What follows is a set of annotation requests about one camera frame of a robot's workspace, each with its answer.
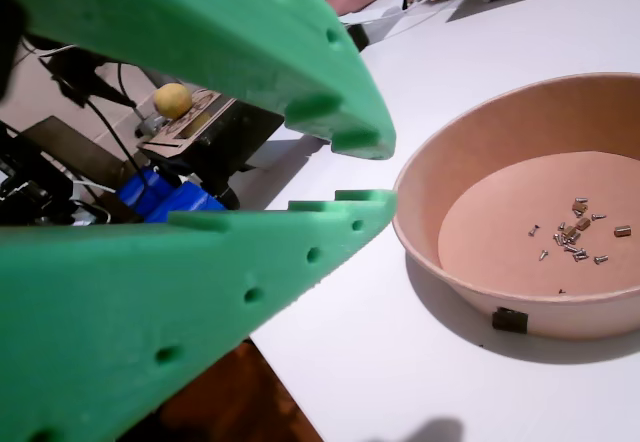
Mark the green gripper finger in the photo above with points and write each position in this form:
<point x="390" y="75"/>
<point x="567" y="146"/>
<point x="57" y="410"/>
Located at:
<point x="125" y="312"/>
<point x="200" y="22"/>

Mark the yellow-brown toy fruit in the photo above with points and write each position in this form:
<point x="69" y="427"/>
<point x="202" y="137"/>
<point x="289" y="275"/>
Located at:
<point x="172" y="100"/>

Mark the tan paper bowl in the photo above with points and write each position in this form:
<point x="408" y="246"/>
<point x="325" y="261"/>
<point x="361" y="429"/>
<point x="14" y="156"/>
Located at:
<point x="500" y="242"/>

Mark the wooden microrover chassis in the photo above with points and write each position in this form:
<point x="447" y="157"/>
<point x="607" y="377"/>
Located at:
<point x="235" y="132"/>

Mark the blue ribbed rover wheel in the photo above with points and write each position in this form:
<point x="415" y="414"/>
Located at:
<point x="190" y="202"/>

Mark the small silver screw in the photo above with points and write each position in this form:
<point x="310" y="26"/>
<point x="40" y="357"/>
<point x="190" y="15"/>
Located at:
<point x="580" y="254"/>
<point x="570" y="248"/>
<point x="534" y="231"/>
<point x="542" y="254"/>
<point x="580" y="198"/>
<point x="601" y="259"/>
<point x="556" y="238"/>
<point x="598" y="217"/>

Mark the brass standoff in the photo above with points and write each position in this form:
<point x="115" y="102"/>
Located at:
<point x="622" y="232"/>
<point x="579" y="207"/>
<point x="571" y="230"/>
<point x="582" y="223"/>

